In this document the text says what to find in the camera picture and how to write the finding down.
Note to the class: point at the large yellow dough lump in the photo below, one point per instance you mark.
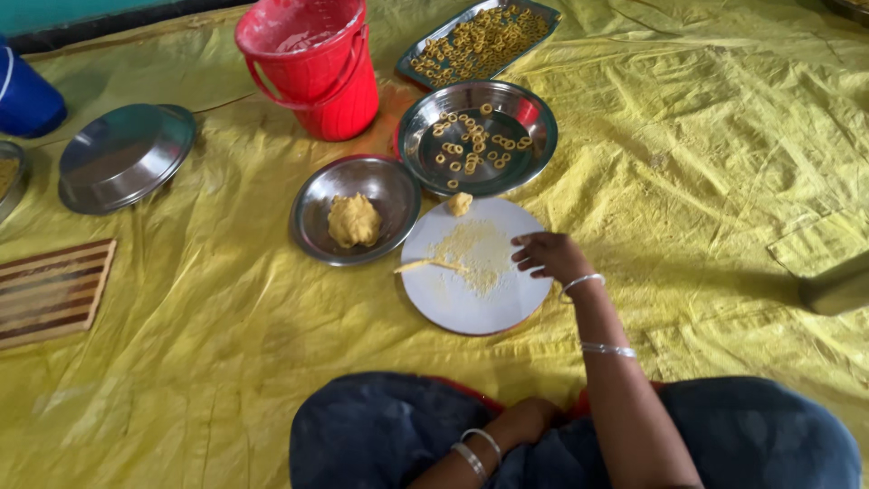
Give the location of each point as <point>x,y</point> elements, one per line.
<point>353,221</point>

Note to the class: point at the heap of dough rings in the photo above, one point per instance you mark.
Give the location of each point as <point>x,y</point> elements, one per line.
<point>475,44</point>

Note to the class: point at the striped wooden board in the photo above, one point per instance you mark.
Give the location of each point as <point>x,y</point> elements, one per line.
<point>51,292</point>

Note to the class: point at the red plastic bucket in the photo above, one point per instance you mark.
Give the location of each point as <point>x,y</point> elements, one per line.
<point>332,88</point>

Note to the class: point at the steel tray edge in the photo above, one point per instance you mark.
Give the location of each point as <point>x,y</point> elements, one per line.
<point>852,8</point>

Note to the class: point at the thin silver bangle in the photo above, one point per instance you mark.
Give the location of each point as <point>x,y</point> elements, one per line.
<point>471,460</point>
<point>490,441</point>
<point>609,350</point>
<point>582,280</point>

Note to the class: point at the person's left hand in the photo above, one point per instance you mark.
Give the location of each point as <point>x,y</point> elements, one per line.
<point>531,418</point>

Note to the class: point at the round steel plate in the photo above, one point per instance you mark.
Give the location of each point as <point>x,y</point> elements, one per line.
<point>523,108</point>

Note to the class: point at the red cloth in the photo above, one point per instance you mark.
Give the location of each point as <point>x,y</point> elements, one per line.
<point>582,405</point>

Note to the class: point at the yellow plastic floor sheet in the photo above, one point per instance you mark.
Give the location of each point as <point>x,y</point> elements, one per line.
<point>679,170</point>

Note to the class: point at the patch of sesame seeds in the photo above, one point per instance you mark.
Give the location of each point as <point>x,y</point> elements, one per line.
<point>478,255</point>

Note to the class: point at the rectangular steel tray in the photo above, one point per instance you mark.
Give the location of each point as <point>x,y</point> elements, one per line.
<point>550,15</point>

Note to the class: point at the person's dark blue garment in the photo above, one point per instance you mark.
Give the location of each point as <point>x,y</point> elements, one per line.
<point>380,434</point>

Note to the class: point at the small yellow dough piece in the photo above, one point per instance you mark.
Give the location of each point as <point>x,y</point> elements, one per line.
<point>460,204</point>

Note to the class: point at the person's right fingers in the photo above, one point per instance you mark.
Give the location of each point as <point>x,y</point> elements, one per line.
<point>524,257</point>

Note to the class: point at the upturned steel plate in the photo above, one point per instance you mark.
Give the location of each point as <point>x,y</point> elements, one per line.
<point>125,156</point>

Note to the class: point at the blue plastic container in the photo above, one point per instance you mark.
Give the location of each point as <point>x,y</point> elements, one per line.
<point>27,95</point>

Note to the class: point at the white round rolling board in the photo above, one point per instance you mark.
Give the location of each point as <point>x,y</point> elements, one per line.
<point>461,312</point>

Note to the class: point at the person's right hand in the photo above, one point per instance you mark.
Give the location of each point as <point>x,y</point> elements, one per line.
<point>557,258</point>

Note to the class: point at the thin rolled dough strip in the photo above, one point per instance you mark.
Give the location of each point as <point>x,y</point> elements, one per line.
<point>428,265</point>

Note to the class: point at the steel bowl with brown filling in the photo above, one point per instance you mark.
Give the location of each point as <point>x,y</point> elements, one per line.
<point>7,176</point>

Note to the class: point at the scatter of dough rings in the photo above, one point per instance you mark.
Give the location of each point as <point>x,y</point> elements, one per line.
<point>473,144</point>

